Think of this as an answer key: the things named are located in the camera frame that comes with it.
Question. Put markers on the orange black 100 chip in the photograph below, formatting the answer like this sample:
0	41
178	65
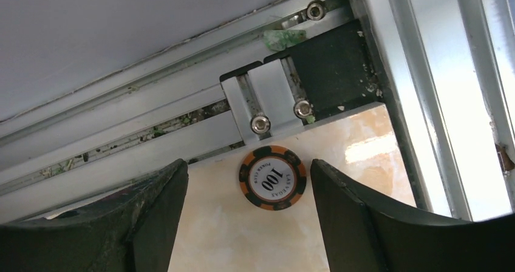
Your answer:
272	177

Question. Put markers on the aluminium frame rail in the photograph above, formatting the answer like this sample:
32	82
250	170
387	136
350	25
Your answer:
435	77

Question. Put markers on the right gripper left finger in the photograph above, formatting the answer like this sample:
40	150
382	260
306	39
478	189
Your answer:
133	229

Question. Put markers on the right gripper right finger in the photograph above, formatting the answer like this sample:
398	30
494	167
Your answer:
365	230

